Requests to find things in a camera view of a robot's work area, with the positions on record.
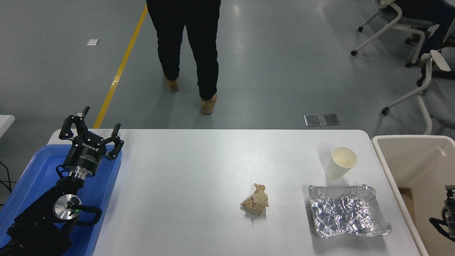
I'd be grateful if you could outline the metal floor plate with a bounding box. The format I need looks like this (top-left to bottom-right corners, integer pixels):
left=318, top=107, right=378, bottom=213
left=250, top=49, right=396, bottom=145
left=321, top=113, right=341, bottom=126
left=304, top=114, right=322, bottom=127

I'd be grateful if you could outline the seated person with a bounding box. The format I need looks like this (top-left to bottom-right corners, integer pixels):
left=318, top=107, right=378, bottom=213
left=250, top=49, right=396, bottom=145
left=393, top=0, right=455, bottom=66

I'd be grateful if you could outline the blue plastic tray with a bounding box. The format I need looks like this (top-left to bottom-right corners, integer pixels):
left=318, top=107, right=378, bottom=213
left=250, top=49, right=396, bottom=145
left=0, top=144, right=123, bottom=256

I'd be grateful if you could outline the large pale bin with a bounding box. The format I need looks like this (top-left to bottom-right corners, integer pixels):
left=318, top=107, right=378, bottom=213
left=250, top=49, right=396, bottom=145
left=371, top=134, right=455, bottom=256

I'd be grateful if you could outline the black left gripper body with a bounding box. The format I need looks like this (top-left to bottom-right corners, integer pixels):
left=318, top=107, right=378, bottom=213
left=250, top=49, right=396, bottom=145
left=64, top=132, right=108, bottom=177

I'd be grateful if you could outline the standing person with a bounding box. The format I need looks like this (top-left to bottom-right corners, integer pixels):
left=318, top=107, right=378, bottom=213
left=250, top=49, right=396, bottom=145
left=146, top=0, right=221, bottom=115

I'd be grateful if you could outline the black cable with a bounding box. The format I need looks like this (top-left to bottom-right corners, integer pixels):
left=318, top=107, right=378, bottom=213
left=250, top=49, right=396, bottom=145
left=0, top=162, right=17, bottom=207

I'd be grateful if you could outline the crumpled foil tray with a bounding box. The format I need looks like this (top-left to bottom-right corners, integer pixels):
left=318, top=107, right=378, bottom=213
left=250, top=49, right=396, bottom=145
left=308, top=184, right=392, bottom=239

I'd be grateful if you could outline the crumpled tan paper ball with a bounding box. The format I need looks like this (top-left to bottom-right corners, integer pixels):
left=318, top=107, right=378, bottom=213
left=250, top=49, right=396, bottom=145
left=240, top=183, right=269, bottom=217

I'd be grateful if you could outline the white paper cup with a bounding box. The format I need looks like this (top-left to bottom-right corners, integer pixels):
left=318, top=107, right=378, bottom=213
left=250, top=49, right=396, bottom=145
left=325, top=146, right=358, bottom=180

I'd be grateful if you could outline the small white side table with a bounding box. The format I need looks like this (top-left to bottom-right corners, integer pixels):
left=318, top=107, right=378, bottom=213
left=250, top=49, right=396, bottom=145
left=0, top=114, right=16, bottom=139

